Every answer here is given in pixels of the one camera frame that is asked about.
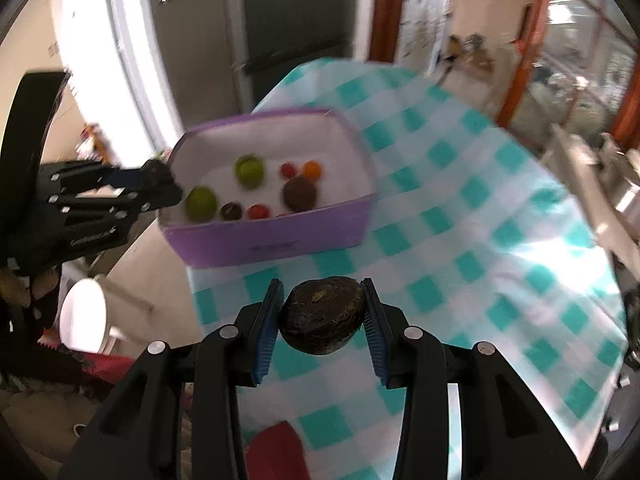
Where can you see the large green apple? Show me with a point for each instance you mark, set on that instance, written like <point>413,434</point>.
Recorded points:
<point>201,203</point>

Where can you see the purple storage box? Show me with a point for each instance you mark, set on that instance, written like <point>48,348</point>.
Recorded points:
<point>260,242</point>

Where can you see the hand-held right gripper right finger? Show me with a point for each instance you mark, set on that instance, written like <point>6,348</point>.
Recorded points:
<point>375,335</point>

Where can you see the small dark brown fruit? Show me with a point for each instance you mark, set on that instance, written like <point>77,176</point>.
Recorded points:
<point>231,211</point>

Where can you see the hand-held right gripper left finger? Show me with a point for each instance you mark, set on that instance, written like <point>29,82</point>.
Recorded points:
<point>265,332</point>

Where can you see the orange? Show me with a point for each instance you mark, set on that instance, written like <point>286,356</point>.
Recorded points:
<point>312,170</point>

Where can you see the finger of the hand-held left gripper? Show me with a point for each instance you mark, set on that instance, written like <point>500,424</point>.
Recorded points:
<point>155,199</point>
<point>125,175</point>

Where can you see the dark cloth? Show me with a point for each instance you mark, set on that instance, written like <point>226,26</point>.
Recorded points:
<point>35,340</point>

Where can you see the white round stool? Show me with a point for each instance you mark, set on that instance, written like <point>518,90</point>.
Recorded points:
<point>82,315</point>

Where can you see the wrinkled dark passion fruit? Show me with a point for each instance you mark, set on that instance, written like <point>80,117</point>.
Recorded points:
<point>322,317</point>

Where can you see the orange door frame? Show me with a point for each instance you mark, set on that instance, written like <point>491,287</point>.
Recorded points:
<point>530,35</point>

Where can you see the white door frame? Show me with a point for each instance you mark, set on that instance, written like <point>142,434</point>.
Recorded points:
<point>135,45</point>

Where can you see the large brown pear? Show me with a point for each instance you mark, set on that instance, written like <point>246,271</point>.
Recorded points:
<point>300,194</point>

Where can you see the red tomato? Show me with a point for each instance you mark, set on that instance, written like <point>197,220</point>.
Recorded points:
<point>258,211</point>

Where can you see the red seat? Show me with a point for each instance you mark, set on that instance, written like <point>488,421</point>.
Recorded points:
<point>277,452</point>

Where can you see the small green apple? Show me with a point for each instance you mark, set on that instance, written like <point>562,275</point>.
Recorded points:
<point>249,171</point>

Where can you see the grey refrigerator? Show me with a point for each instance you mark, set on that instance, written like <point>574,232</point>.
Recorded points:
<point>280,15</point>

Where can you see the brown wooden door frame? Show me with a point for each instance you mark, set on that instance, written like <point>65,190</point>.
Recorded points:
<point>385,10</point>

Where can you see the small dark red fruit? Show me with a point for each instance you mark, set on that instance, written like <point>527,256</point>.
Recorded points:
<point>286,170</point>

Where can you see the teal white checkered tablecloth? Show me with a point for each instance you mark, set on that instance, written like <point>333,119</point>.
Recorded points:
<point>475,260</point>

